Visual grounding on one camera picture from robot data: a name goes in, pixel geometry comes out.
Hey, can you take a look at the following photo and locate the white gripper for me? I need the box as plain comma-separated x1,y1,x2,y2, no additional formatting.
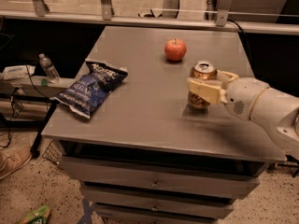
187,70,270,120

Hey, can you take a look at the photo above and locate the orange soda can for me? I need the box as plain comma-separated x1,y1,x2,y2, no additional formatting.
188,61,218,109

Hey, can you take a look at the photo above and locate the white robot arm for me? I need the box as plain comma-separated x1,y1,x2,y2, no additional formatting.
187,71,299,160

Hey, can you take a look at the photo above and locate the red apple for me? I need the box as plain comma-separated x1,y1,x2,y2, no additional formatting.
164,38,187,62

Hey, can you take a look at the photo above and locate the grey drawer cabinet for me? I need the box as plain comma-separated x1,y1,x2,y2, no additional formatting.
43,26,285,224

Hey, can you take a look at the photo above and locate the blue chip bag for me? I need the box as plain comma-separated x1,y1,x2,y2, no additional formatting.
53,61,128,119

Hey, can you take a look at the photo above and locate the clear plastic water bottle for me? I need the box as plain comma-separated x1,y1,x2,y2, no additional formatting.
38,53,60,83

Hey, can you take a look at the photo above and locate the grey side shelf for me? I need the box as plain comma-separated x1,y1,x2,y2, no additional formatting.
0,76,75,97

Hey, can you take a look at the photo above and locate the white tissue pack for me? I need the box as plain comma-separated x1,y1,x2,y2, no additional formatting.
1,65,36,80

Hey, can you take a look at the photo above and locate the tan shoe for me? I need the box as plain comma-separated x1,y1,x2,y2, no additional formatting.
0,147,32,180

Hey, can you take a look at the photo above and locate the green snack package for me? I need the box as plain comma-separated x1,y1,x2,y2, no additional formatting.
16,205,50,224

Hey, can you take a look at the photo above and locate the metal railing frame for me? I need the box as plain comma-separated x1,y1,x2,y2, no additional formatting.
0,0,299,35

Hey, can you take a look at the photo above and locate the black cable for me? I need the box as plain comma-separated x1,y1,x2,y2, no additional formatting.
0,64,50,149

